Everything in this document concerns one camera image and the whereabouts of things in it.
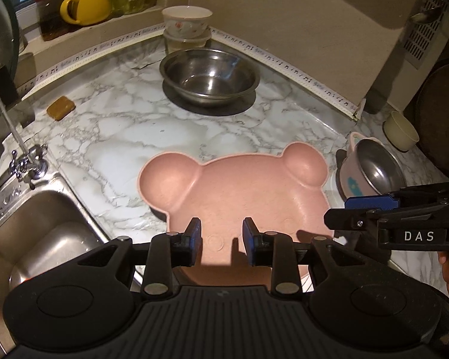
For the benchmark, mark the brown jar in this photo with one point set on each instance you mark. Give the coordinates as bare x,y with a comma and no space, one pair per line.
52,18

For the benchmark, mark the clear plastic container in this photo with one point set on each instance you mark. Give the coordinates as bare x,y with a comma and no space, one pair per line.
179,46

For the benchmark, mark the steel ladle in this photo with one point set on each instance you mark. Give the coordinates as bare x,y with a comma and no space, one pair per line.
425,15

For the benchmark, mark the stainless steel sink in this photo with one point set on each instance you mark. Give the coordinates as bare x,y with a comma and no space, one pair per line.
41,232

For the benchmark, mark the brown soap bar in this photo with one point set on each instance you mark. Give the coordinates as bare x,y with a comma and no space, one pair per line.
61,107

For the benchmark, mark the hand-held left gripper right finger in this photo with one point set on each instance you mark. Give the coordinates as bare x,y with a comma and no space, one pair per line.
249,239

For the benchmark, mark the round wooden cutting board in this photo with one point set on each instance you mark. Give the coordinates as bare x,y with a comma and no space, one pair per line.
445,119

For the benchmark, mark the pink bear-shaped plate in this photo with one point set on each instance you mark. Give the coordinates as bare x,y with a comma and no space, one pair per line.
247,194

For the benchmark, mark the floral ceramic bowl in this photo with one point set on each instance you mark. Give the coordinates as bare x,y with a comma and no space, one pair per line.
187,26

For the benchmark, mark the yellow mug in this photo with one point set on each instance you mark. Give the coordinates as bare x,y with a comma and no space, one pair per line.
89,5

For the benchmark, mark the pink pot steel interior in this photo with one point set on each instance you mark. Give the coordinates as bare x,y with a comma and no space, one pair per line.
353,179

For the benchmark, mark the white vent grille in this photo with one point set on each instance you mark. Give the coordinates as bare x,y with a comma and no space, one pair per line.
426,26

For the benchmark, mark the stainless steel bowl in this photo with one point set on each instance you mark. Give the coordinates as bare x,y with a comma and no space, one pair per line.
209,78

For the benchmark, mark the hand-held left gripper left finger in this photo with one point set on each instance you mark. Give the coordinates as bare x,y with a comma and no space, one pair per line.
195,237

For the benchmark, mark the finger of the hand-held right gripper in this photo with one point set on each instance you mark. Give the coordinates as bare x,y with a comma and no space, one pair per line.
370,202
351,220

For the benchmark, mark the music note trim tape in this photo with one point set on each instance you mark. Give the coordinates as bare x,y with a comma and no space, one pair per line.
284,63

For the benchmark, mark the beige bowl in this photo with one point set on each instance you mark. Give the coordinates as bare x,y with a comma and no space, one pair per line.
400,131

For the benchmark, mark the chrome faucet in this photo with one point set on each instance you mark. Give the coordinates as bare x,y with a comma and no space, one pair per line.
26,157

